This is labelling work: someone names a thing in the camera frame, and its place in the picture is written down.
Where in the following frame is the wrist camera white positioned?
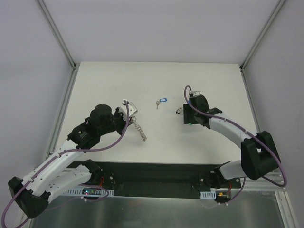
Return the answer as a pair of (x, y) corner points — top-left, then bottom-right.
(189, 90), (201, 97)
(119, 100), (138, 119)

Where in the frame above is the white cable duct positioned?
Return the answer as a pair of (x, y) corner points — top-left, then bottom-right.
(199, 190), (217, 200)
(61, 187), (114, 197)

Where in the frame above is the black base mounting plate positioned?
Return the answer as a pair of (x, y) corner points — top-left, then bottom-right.
(64, 160), (245, 197)

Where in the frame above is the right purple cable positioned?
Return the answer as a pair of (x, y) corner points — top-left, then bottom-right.
(183, 85), (288, 209)

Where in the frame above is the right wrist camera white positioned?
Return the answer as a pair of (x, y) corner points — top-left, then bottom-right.
(189, 90), (201, 97)

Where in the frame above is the aluminium frame post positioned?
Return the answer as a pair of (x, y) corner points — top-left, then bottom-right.
(35, 0), (77, 70)
(239, 0), (288, 73)

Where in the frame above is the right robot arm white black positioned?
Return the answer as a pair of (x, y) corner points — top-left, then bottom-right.
(183, 93), (283, 189)

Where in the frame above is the key with blue framed tag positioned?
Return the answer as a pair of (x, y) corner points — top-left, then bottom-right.
(155, 98), (168, 109)

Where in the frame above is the left aluminium frame post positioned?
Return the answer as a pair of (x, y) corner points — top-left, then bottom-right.
(35, 0), (77, 70)

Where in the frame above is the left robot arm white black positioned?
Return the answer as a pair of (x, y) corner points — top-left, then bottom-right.
(8, 100), (138, 219)

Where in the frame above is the right white cable duct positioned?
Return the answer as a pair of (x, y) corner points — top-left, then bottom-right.
(199, 190), (217, 200)

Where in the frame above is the metal key ring disc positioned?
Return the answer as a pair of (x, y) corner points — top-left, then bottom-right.
(131, 116), (147, 142)

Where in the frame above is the purple cable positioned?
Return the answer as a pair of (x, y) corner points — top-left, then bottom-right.
(183, 85), (288, 209)
(0, 100), (131, 226)

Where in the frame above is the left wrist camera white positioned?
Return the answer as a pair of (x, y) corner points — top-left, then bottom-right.
(119, 100), (138, 119)

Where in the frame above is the right aluminium frame post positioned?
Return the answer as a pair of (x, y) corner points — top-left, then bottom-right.
(239, 0), (288, 73)

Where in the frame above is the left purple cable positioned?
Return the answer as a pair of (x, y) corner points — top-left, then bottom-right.
(0, 100), (131, 226)

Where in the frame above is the left white cable duct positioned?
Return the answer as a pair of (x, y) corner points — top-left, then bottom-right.
(61, 187), (114, 197)

